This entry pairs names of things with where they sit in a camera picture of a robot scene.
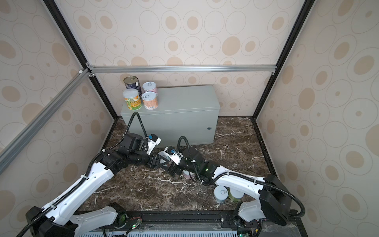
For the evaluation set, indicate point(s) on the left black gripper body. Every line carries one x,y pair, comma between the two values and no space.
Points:
150,160

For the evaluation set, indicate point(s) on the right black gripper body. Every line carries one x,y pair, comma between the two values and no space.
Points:
177,170

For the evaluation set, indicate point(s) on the pink label can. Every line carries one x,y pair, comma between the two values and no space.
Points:
189,175

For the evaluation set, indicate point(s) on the teal bear label can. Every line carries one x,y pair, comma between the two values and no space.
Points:
220,194

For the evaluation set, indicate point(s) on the orange peach label can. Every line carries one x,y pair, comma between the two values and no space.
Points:
150,100

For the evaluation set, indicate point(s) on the green orange plastic-lid can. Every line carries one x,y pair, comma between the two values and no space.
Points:
132,98

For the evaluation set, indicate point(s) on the pink white small can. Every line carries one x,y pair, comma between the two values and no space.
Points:
150,87

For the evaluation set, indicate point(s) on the dark blue tin can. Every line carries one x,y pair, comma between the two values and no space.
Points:
132,82

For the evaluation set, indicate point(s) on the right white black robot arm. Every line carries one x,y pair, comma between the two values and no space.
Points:
272,200

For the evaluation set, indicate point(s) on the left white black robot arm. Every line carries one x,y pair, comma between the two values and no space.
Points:
57,218

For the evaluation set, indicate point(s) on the grey metal cabinet box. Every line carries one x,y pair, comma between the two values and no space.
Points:
181,111

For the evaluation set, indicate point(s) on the green label plastic-lid can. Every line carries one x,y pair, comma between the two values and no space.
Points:
235,195

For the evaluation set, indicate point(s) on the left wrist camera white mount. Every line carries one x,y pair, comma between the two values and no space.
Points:
152,141

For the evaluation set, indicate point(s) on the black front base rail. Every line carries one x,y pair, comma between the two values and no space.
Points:
196,224

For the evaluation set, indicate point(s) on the back horizontal aluminium rail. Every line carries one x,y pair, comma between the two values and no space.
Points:
183,69

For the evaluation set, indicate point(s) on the left side aluminium rail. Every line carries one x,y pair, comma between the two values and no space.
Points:
26,135

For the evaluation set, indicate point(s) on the left black corner post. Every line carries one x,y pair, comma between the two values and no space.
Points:
64,28

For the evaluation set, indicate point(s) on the black corner post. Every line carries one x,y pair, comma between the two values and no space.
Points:
64,28
299,22

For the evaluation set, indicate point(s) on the right black corner post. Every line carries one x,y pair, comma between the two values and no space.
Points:
299,22

